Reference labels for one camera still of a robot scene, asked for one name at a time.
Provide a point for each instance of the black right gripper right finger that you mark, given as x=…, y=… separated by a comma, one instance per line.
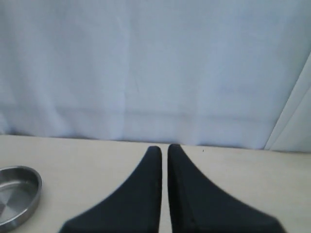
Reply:
x=197, y=205

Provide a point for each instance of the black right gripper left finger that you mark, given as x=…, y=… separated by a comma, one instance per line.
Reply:
x=135, y=207

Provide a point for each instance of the round stainless steel bowl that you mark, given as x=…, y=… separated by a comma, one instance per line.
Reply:
x=20, y=192

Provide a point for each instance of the white cloth backdrop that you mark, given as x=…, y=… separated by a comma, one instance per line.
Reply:
x=230, y=73

